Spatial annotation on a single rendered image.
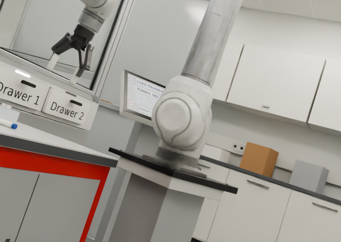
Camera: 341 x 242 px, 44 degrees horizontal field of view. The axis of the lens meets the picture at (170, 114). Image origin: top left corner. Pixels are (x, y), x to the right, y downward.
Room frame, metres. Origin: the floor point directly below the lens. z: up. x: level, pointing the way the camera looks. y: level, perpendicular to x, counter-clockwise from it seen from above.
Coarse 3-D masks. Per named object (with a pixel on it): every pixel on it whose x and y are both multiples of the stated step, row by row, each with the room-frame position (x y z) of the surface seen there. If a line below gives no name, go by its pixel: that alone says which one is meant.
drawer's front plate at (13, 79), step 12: (0, 72) 1.55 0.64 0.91; (12, 72) 1.60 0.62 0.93; (0, 84) 1.57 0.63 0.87; (12, 84) 1.62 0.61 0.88; (24, 84) 1.67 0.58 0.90; (36, 84) 1.72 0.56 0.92; (0, 96) 1.59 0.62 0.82; (12, 96) 1.64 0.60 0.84; (36, 96) 1.74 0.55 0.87; (36, 108) 1.76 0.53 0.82
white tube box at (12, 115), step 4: (0, 108) 1.26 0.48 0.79; (4, 108) 1.25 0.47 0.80; (0, 112) 1.26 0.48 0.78; (4, 112) 1.25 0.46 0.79; (8, 112) 1.27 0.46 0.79; (12, 112) 1.29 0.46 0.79; (16, 112) 1.32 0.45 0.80; (0, 116) 1.26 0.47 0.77; (4, 116) 1.26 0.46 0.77; (8, 116) 1.28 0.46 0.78; (12, 116) 1.30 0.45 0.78; (16, 116) 1.32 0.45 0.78; (8, 120) 1.29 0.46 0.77; (12, 120) 1.31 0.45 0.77; (16, 120) 1.33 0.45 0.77
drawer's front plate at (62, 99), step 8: (48, 96) 1.82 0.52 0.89; (56, 96) 1.85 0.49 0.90; (64, 96) 1.89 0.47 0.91; (72, 96) 1.94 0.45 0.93; (48, 104) 1.82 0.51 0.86; (64, 104) 1.91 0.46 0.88; (72, 104) 1.95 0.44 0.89; (88, 104) 2.06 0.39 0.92; (48, 112) 1.83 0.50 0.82; (56, 112) 1.88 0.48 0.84; (64, 112) 1.92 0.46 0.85; (72, 112) 1.97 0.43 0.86; (80, 112) 2.02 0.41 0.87; (72, 120) 1.99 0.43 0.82; (80, 120) 2.04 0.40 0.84
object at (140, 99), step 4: (136, 92) 2.38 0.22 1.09; (136, 96) 2.37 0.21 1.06; (140, 96) 2.39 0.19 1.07; (144, 96) 2.41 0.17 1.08; (136, 100) 2.35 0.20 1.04; (140, 100) 2.37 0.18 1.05; (144, 100) 2.39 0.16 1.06; (148, 100) 2.41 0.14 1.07; (152, 100) 2.43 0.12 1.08; (156, 100) 2.45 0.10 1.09; (140, 104) 2.35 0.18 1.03; (144, 104) 2.37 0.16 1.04; (148, 104) 2.39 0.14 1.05; (152, 104) 2.41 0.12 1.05; (152, 108) 2.39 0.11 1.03
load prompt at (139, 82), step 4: (136, 80) 2.44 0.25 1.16; (140, 80) 2.46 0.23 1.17; (140, 84) 2.44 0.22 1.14; (144, 84) 2.46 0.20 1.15; (148, 84) 2.48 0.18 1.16; (152, 84) 2.50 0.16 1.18; (148, 88) 2.46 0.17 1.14; (152, 88) 2.48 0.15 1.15; (156, 88) 2.50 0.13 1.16; (160, 88) 2.53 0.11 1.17; (160, 92) 2.51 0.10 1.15
